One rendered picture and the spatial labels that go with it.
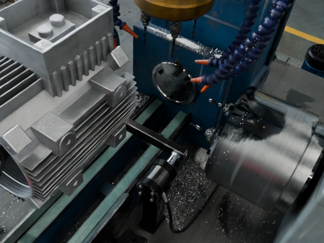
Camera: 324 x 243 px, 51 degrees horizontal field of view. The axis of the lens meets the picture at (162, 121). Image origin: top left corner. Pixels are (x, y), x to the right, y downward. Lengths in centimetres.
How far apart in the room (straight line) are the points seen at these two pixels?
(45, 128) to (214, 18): 68
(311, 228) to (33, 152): 56
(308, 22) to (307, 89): 216
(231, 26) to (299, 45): 227
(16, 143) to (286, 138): 52
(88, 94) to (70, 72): 4
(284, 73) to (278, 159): 80
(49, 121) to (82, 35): 11
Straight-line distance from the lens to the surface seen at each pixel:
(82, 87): 46
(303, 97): 141
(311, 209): 73
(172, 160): 80
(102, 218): 84
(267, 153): 73
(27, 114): 42
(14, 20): 49
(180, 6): 69
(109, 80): 45
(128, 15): 168
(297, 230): 80
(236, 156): 74
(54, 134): 40
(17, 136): 39
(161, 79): 101
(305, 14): 370
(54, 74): 41
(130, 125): 85
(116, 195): 87
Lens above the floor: 168
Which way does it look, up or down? 48 degrees down
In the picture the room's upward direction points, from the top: 6 degrees clockwise
